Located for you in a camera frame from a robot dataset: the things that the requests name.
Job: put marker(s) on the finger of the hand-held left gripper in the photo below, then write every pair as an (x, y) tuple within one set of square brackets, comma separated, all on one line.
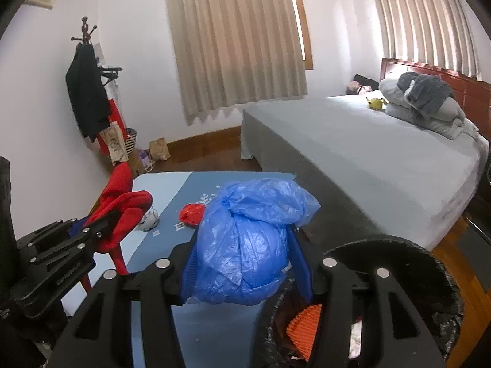
[(101, 224), (50, 232)]

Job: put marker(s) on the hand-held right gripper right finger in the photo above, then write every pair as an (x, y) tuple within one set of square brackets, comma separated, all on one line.
[(303, 272)]

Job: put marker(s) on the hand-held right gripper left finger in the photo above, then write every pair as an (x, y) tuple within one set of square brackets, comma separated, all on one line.
[(187, 280)]

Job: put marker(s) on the red cloth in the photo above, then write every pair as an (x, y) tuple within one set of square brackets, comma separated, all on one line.
[(122, 199)]

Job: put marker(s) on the orange foam net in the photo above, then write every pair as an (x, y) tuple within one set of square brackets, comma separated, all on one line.
[(307, 326)]

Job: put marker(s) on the blue plastic bag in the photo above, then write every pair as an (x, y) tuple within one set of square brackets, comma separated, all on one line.
[(245, 245)]

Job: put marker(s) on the black trash bin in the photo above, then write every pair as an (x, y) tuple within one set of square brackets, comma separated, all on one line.
[(402, 253)]

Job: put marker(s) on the grey white crumpled cloth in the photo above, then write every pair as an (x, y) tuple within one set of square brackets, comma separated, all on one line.
[(149, 219)]

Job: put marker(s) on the red mesh ball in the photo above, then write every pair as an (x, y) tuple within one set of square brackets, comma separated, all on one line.
[(193, 214)]

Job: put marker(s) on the brown cardboard box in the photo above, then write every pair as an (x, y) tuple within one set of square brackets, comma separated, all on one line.
[(136, 165)]

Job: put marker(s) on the purple container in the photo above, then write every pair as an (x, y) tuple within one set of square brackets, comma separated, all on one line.
[(145, 158)]

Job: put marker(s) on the beige printed tote bag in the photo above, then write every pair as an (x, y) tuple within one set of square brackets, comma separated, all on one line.
[(115, 143)]

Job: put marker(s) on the striped bag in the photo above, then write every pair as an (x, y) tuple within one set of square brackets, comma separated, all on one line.
[(131, 142)]

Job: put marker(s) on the brown paper bag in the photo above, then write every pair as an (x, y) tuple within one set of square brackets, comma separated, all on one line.
[(159, 150)]

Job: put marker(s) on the red bag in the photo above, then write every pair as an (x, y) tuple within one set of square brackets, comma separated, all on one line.
[(115, 119)]

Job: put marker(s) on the black coat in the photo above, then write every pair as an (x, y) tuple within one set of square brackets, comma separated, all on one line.
[(86, 92)]

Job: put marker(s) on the bed with grey sheet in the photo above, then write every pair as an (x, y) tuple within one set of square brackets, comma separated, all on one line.
[(345, 142)]

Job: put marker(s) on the black clothes hanger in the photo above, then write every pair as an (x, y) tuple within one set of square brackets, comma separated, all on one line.
[(109, 73)]

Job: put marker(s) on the yellow plush toy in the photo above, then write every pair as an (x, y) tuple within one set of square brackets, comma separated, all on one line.
[(376, 103)]

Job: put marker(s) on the pink cloth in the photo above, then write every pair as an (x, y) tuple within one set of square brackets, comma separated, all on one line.
[(353, 88)]

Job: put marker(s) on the wooden coat rack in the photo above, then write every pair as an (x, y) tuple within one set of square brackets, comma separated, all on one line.
[(85, 30)]

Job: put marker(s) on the black bag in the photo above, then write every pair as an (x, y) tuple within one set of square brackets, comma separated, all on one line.
[(364, 81)]

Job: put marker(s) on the light grey folded duvet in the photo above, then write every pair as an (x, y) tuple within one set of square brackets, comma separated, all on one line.
[(395, 92)]

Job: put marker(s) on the dark grey blanket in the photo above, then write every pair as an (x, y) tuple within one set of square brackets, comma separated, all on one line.
[(429, 90)]

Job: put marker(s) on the wide beige curtain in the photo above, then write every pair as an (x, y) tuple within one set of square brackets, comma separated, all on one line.
[(234, 42)]

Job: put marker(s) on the wooden headboard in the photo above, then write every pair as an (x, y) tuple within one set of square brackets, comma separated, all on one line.
[(472, 96)]

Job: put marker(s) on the narrow beige curtain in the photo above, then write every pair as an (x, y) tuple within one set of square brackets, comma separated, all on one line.
[(425, 19)]

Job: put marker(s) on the wooden window frame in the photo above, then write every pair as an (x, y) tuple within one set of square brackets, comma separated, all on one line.
[(303, 23)]

